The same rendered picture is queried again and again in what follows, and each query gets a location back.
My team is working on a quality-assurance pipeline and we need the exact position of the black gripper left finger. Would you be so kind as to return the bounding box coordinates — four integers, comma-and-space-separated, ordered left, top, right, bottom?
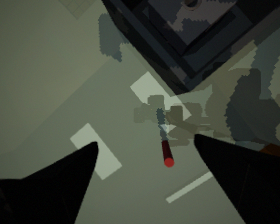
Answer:
0, 142, 99, 224

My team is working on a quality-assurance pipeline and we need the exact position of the dark red peg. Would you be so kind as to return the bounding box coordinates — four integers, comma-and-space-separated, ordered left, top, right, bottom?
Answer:
162, 140, 174, 168

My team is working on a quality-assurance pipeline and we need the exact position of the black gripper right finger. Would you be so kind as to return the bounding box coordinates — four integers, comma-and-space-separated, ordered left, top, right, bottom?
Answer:
194, 134, 280, 224

